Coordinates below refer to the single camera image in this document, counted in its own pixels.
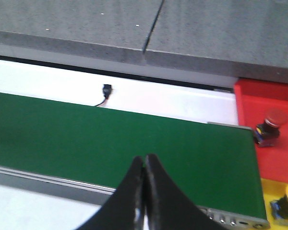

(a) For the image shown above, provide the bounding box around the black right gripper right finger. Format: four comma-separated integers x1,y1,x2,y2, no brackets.
144,154,225,230

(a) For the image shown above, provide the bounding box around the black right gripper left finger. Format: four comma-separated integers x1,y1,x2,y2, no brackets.
78,156,144,230

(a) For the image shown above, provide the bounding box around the yellow mushroom push button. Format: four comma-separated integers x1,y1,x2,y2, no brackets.
270,184,288,220

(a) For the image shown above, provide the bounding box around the red mushroom push button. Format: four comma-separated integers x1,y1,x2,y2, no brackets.
253,108,288,148

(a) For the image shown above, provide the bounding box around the green conveyor belt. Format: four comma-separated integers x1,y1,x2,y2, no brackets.
0,93,266,219

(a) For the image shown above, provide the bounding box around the yellow plastic tray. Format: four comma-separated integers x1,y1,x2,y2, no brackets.
261,178,288,230

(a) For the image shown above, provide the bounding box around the red plastic tray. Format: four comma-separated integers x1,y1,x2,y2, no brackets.
234,79,288,183

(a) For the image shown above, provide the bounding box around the grey stone counter left slab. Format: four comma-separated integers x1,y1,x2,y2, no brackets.
0,0,162,64

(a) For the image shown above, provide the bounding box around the aluminium conveyor frame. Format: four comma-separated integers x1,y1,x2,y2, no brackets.
0,120,270,230

